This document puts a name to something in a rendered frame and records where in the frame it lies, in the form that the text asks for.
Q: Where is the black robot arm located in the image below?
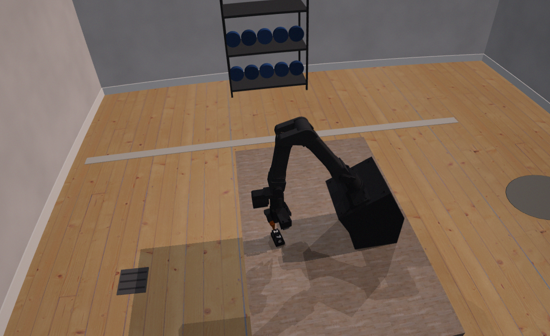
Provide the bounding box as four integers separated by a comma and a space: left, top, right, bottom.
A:
251, 117, 370, 230

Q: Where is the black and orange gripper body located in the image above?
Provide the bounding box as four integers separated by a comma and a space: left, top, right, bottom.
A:
264, 205, 292, 223

